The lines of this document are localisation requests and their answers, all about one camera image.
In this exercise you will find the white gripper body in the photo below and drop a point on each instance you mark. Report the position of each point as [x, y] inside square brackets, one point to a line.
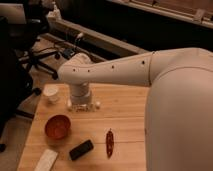
[80, 94]

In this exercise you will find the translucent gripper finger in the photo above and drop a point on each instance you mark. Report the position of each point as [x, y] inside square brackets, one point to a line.
[93, 106]
[73, 108]

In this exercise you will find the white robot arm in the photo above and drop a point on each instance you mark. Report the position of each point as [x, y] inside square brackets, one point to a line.
[179, 106]

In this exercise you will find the red ceramic bowl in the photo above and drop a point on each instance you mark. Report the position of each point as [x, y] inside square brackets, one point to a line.
[57, 127]

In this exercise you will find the black remote control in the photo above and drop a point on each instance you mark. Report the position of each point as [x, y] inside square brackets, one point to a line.
[81, 149]

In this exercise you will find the white remote control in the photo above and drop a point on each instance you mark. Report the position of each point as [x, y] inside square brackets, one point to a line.
[46, 160]

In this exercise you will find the red chili pepper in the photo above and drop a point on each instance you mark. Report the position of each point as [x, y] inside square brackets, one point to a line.
[109, 143]

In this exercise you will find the white ceramic cup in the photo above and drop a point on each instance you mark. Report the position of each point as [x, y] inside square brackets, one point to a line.
[51, 93]

